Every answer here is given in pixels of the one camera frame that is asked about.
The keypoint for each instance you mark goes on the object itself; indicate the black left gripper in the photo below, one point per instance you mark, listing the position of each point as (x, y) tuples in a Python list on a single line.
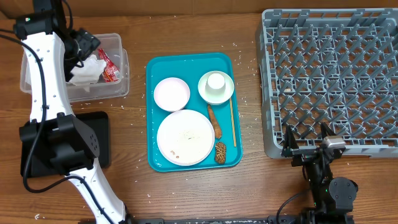
[(88, 42)]

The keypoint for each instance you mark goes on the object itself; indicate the brown carrot piece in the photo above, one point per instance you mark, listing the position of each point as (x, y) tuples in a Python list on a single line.
[(214, 122)]

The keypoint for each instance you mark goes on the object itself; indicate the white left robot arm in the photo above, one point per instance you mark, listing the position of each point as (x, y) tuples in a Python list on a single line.
[(55, 17)]

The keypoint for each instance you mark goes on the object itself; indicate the white napkin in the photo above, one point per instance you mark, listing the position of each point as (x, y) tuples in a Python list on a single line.
[(89, 73)]

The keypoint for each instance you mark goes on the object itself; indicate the grey dishwasher rack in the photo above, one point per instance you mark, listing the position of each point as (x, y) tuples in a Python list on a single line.
[(332, 66)]

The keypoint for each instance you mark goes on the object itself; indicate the white upturned cup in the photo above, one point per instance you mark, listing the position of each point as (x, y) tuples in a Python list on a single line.
[(216, 81)]

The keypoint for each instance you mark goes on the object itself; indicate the pink small bowl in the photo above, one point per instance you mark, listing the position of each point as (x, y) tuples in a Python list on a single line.
[(171, 94)]

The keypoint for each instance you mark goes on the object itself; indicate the black tray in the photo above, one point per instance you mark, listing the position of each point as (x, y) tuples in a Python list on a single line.
[(101, 137)]

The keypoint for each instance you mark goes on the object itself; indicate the teal plastic tray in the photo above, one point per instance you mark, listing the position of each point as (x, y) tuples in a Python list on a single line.
[(190, 68)]

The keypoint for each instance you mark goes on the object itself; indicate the clear plastic bin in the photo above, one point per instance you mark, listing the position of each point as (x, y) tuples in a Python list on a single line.
[(118, 90)]

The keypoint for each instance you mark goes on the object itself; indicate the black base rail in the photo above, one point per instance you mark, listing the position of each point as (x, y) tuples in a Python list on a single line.
[(268, 220)]

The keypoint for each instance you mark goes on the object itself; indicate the large white plate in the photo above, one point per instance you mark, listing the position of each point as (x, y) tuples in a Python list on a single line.
[(185, 137)]

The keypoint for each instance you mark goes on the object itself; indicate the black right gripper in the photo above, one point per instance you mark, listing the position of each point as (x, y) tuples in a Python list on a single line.
[(290, 149)]

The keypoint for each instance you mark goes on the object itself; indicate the brown shiitake mushroom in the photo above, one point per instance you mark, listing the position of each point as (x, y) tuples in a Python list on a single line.
[(220, 156)]

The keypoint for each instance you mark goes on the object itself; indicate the white saucer plate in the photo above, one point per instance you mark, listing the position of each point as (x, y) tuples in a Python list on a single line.
[(216, 97)]

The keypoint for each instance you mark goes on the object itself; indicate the wooden chopstick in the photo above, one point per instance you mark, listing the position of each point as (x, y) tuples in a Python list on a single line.
[(232, 121)]

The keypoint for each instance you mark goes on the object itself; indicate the red snack wrapper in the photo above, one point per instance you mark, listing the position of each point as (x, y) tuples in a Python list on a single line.
[(111, 71)]

